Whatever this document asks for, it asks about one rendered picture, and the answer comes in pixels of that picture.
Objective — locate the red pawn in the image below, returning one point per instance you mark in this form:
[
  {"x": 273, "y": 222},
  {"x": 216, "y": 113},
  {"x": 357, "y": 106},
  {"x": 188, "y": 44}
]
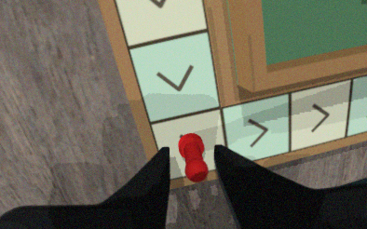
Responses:
[{"x": 191, "y": 148}]

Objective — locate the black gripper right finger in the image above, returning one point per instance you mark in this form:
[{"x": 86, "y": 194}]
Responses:
[{"x": 261, "y": 199}]

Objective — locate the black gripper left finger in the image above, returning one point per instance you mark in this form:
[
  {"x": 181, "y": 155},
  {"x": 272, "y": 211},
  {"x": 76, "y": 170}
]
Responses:
[{"x": 140, "y": 203}]

